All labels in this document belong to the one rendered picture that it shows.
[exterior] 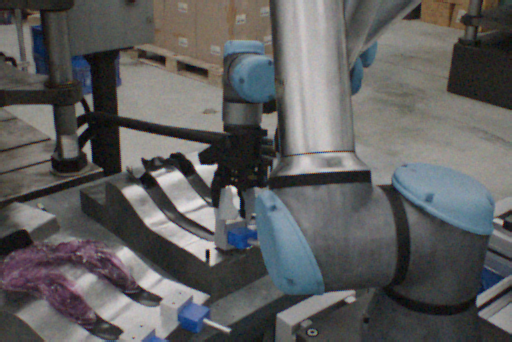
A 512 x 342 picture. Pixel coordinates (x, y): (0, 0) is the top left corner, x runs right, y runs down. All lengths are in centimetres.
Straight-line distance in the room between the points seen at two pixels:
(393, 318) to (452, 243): 13
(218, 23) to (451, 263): 456
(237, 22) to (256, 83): 412
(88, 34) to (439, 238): 143
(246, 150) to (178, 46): 444
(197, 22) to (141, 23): 333
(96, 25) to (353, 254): 142
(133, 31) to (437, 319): 148
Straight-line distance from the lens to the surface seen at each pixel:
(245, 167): 116
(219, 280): 128
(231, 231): 124
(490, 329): 92
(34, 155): 203
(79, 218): 162
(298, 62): 70
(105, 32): 199
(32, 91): 180
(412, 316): 78
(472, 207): 71
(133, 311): 120
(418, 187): 71
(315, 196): 67
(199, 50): 540
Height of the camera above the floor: 157
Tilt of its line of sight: 24 degrees down
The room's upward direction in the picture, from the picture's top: 2 degrees clockwise
